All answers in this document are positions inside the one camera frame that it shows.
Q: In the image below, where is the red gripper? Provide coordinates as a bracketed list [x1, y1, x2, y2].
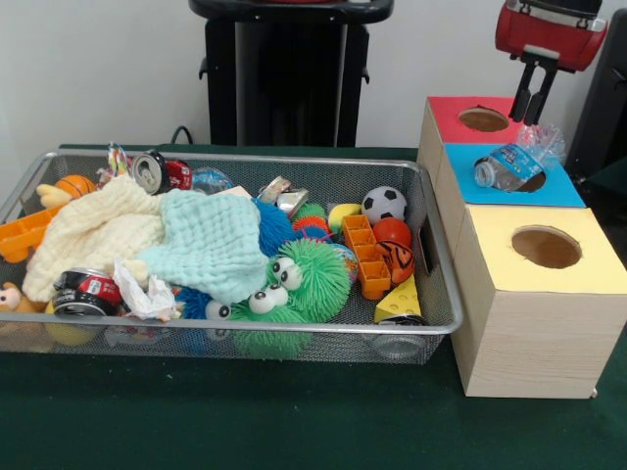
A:
[495, 3, 609, 126]

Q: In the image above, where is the crushed clear plastic bottle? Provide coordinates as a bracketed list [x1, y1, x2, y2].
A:
[474, 124, 567, 193]

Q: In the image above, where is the mint green muslin cloth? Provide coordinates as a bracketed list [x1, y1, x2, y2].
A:
[137, 188, 270, 305]

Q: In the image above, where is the shallow clear mesh bin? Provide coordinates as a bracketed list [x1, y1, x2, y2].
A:
[0, 149, 464, 365]

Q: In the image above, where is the wooden box with three holes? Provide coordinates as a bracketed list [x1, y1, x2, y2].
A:
[418, 95, 627, 400]

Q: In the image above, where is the small soccer ball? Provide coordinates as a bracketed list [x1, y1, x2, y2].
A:
[362, 186, 409, 226]

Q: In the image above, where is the small red ball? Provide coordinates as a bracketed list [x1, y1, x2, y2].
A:
[372, 216, 413, 248]

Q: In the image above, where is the orange toy block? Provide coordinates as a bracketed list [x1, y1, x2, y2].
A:
[342, 213, 393, 300]

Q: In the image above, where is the yellow cheese wedge toy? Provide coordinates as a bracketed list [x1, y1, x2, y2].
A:
[374, 274, 423, 324]

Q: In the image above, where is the large green spiky ball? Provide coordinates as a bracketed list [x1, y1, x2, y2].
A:
[269, 235, 352, 322]

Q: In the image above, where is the blue spiky rubber ball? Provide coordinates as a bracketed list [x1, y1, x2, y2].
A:
[255, 199, 297, 258]

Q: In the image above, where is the small green spiky ball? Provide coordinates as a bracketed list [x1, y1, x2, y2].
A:
[228, 286, 305, 358]

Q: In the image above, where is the cream muslin cloth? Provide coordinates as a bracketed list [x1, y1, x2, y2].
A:
[22, 176, 168, 303]

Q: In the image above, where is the red and black soda can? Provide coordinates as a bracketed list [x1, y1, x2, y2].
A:
[52, 268, 123, 318]

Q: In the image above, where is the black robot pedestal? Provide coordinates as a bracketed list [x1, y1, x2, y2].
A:
[199, 15, 371, 148]

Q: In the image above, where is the black cable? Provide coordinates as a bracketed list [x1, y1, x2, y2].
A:
[171, 125, 197, 148]

